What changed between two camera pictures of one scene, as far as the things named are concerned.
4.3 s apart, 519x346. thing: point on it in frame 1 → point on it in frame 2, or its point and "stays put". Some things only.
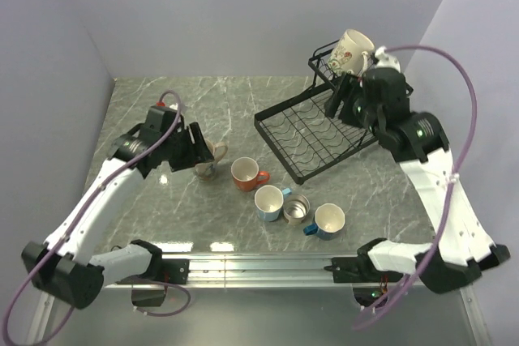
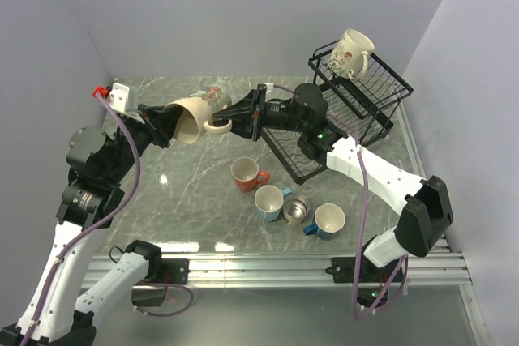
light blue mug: (268, 200) stays put
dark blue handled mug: (329, 220) stays put
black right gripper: (349, 87) → (241, 114)
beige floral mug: (206, 171) → (197, 110)
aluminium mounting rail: (263, 270) stays put
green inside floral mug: (351, 53) stays put
